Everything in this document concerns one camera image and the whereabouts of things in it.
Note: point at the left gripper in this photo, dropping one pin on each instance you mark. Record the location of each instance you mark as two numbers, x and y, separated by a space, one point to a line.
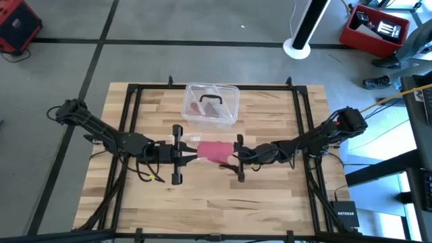
163 154

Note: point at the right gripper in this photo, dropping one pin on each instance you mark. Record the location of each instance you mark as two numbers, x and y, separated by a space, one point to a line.
253 156

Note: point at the pink elastic bandage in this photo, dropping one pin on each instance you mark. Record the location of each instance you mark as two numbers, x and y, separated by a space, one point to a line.
216 152

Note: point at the clear plastic storage box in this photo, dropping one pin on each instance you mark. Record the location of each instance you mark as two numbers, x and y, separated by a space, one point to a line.
209 124

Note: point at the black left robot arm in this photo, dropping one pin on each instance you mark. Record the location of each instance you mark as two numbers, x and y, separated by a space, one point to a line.
101 128

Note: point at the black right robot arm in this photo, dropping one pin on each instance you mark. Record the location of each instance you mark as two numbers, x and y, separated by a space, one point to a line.
314 136

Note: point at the red bandage roll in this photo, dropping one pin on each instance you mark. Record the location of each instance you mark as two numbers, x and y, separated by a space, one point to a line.
195 108

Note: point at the grey bandage roll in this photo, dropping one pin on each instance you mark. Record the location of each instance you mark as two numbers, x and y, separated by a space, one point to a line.
212 109

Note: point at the black pole with white base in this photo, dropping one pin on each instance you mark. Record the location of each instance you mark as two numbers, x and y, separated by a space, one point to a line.
297 50

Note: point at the black desk crossbar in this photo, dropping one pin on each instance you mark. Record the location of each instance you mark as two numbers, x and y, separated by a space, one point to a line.
378 168

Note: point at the person's black shoe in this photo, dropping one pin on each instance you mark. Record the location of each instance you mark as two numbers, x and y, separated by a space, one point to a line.
376 82
386 63

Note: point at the red plastic crate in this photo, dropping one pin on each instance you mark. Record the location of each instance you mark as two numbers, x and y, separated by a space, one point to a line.
364 42

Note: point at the black desk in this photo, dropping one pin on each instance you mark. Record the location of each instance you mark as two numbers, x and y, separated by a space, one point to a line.
418 135

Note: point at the small black device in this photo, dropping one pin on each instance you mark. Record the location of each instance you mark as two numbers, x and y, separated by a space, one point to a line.
362 17

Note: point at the black keyboard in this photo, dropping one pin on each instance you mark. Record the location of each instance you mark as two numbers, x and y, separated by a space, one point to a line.
428 190

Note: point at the silver toaster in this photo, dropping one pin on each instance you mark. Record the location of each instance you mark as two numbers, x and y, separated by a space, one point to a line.
388 30

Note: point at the red and black case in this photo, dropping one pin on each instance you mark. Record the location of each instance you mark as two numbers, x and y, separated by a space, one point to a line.
17 23

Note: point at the person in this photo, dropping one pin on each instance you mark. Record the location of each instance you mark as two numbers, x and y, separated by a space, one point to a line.
415 44

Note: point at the black metal table frame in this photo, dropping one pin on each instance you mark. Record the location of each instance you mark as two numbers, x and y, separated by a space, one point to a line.
155 87

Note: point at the black clamp bracket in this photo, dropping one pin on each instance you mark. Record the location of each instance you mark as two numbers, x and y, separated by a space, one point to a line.
92 138

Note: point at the black Netgear network switch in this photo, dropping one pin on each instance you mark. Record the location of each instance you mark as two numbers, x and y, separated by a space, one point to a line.
345 214

